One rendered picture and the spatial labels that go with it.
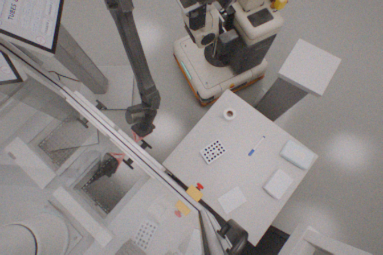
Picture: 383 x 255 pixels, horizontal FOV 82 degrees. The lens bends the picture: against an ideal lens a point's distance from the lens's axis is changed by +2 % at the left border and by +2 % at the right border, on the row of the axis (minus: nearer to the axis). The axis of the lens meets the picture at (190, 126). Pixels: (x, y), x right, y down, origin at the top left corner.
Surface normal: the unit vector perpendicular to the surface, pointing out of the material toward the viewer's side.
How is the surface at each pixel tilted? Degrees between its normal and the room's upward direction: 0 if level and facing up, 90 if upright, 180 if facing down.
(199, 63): 0
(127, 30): 60
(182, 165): 0
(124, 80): 3
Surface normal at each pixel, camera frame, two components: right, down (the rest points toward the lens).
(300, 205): -0.01, -0.26
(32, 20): 0.76, -0.17
